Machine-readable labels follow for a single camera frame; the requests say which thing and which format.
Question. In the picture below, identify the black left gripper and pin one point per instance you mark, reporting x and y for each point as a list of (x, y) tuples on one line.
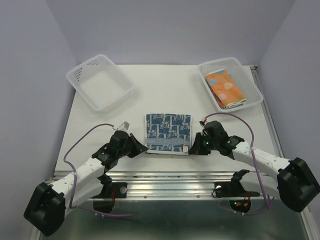
[(137, 147)]

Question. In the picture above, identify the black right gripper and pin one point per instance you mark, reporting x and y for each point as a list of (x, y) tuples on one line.
[(196, 148)]

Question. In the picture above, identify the small patterned towels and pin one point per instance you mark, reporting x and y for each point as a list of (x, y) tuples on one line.
[(168, 133)]

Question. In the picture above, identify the pastel orange dot towel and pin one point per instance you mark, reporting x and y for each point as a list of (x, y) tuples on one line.
[(224, 89)]

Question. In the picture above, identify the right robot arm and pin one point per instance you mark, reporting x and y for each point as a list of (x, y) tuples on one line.
[(291, 181)]

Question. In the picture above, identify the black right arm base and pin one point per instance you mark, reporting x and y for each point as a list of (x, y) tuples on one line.
[(228, 189)]

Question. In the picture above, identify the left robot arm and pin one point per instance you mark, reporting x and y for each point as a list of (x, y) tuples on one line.
[(50, 203)]

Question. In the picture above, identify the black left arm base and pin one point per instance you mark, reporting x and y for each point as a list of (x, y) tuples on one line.
[(113, 190)]

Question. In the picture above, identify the white basket with towels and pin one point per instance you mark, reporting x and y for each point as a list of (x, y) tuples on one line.
[(100, 82)]

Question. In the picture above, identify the white empty plastic basket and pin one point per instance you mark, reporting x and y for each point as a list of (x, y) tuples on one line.
[(242, 79)]

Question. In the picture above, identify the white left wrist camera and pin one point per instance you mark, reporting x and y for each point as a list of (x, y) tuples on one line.
[(123, 127)]

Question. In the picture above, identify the aluminium mounting rail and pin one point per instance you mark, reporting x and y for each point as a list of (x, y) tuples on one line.
[(171, 186)]

